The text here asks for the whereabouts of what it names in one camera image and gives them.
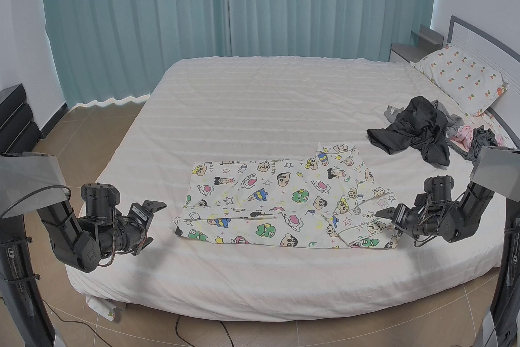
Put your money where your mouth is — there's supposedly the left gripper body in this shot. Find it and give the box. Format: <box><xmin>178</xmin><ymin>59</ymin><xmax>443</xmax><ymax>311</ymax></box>
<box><xmin>106</xmin><ymin>202</ymin><xmax>154</xmax><ymax>257</ymax></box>

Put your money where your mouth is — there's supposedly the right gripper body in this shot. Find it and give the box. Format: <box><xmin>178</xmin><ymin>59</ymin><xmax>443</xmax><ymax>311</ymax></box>
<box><xmin>391</xmin><ymin>204</ymin><xmax>427</xmax><ymax>240</ymax></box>

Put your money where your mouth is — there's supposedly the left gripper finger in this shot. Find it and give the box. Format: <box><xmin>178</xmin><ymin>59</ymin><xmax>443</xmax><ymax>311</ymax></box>
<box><xmin>132</xmin><ymin>236</ymin><xmax>155</xmax><ymax>256</ymax></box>
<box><xmin>143</xmin><ymin>199</ymin><xmax>168</xmax><ymax>215</ymax></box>

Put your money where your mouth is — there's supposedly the white printed pyjama top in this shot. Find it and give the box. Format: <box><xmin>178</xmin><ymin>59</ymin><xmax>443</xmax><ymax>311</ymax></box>
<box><xmin>174</xmin><ymin>142</ymin><xmax>401</xmax><ymax>250</ymax></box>

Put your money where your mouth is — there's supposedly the bed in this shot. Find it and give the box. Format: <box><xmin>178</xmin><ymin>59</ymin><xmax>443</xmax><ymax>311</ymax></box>
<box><xmin>65</xmin><ymin>15</ymin><xmax>520</xmax><ymax>322</ymax></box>

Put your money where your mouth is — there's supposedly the black garment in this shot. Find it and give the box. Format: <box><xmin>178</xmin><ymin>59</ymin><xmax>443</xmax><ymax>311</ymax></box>
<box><xmin>367</xmin><ymin>96</ymin><xmax>451</xmax><ymax>166</ymax></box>

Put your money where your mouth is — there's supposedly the light grey garment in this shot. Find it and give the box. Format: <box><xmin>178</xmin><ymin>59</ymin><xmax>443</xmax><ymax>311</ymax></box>
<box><xmin>384</xmin><ymin>101</ymin><xmax>464</xmax><ymax>137</ymax></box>

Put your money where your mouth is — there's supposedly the pink garment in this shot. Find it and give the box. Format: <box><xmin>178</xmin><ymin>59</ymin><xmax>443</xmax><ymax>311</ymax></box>
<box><xmin>449</xmin><ymin>125</ymin><xmax>506</xmax><ymax>153</ymax></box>

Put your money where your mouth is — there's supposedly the dark grey garment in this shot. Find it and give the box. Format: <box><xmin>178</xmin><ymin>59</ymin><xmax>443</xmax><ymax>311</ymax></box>
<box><xmin>465</xmin><ymin>126</ymin><xmax>499</xmax><ymax>162</ymax></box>

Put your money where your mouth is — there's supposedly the white printed pillow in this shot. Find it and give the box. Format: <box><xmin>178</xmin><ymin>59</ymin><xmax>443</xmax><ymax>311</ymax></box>
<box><xmin>414</xmin><ymin>45</ymin><xmax>509</xmax><ymax>118</ymax></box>

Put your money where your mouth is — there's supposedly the black chest of drawers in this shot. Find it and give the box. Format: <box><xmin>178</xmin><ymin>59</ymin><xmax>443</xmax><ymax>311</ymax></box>
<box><xmin>0</xmin><ymin>83</ymin><xmax>42</xmax><ymax>154</ymax></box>

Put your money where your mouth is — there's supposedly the grey bedside table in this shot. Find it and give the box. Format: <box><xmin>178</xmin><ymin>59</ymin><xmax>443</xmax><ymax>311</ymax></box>
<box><xmin>390</xmin><ymin>25</ymin><xmax>444</xmax><ymax>64</ymax></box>

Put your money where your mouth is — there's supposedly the blue-green curtain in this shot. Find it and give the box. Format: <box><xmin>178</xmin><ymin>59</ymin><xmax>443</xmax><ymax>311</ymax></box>
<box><xmin>41</xmin><ymin>0</ymin><xmax>437</xmax><ymax>110</ymax></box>

